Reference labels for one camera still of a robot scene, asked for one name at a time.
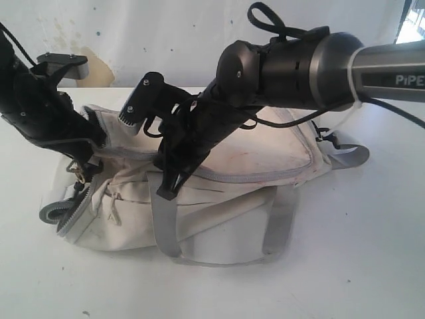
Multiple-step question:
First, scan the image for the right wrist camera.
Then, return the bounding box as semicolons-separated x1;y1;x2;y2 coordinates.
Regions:
118;72;191;138

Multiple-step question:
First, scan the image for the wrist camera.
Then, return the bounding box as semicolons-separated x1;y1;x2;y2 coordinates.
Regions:
118;72;191;138
37;53;89;80

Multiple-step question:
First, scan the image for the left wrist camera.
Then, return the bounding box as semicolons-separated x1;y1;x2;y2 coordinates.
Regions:
37;53;89;80

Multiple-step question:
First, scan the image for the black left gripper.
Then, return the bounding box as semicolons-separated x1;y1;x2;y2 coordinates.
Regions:
1;62;107;160

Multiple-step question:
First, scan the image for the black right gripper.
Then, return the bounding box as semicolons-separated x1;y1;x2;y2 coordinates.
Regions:
155;84;259;200

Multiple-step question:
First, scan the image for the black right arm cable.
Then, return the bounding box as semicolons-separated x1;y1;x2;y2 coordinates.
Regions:
142;1;425;137

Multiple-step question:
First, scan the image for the white canvas duffel bag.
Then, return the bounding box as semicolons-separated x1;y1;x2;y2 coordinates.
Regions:
39;104;370;264

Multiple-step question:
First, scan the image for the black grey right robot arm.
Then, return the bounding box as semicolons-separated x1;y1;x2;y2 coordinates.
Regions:
155;33;424;200

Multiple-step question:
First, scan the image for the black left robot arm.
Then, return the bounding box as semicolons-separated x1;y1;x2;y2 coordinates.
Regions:
1;35;106;163

